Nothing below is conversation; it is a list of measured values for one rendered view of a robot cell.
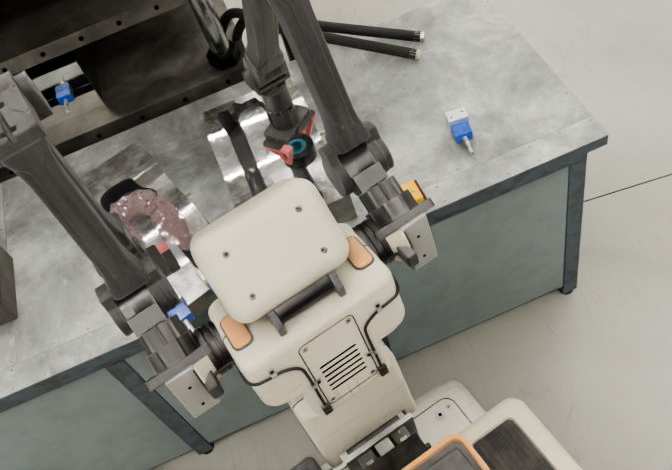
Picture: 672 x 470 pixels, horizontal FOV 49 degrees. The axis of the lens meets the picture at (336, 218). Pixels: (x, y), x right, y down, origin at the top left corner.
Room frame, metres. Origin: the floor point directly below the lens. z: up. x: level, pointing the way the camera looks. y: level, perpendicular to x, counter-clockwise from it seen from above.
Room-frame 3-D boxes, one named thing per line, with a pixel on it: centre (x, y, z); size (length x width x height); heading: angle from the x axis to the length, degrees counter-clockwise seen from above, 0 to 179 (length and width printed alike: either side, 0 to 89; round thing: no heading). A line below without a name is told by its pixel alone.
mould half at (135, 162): (1.22, 0.45, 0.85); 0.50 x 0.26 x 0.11; 21
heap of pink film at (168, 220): (1.21, 0.44, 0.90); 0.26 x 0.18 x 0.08; 21
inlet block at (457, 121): (1.19, -0.36, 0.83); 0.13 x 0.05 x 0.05; 176
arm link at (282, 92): (1.19, 0.03, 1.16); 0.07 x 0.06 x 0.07; 16
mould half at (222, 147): (1.32, 0.10, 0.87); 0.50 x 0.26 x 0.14; 4
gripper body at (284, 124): (1.19, 0.03, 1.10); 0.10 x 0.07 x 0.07; 135
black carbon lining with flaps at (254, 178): (1.31, 0.11, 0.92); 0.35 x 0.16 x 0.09; 4
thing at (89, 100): (2.09, 0.70, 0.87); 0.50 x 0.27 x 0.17; 4
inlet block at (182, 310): (0.95, 0.39, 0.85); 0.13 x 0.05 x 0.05; 21
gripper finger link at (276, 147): (1.17, 0.05, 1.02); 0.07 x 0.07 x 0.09; 45
